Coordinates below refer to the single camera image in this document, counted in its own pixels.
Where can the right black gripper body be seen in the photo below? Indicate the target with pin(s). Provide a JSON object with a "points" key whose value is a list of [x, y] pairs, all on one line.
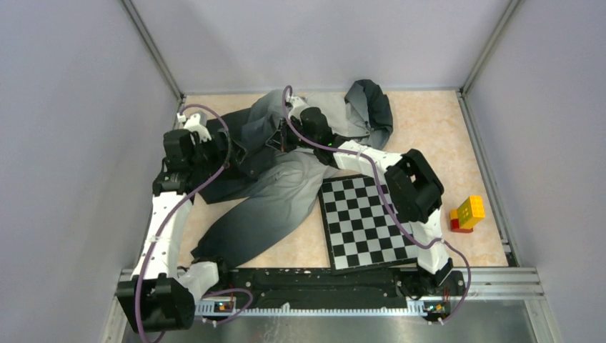
{"points": [[294, 141]]}

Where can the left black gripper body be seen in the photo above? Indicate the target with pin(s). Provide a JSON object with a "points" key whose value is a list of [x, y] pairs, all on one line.
{"points": [[207, 153]]}

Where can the grey gradient zip jacket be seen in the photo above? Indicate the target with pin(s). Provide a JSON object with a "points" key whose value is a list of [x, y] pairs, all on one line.
{"points": [[276, 190]]}

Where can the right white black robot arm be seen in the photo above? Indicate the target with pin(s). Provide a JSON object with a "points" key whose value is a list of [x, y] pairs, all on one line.
{"points": [[414, 188]]}

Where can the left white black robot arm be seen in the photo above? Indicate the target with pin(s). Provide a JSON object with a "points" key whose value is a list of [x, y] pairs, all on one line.
{"points": [[161, 246]]}

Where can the black white checkerboard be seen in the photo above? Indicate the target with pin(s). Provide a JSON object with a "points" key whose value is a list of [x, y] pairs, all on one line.
{"points": [[359, 232]]}

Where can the yellow toy brick block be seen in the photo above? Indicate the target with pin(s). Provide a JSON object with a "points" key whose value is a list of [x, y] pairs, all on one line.
{"points": [[471, 212]]}

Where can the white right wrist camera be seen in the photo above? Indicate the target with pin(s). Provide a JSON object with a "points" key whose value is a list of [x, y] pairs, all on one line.
{"points": [[296, 105]]}

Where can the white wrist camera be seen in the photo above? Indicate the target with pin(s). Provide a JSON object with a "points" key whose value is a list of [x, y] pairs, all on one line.
{"points": [[296, 105], [195, 122]]}

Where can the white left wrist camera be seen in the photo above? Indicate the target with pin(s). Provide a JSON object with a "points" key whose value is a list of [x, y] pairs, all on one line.
{"points": [[195, 122]]}

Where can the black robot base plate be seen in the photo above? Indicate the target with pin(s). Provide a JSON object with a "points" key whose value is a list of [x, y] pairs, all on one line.
{"points": [[320, 289]]}

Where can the aluminium frame rail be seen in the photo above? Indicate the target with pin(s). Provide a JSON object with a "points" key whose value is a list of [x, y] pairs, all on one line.
{"points": [[482, 284]]}

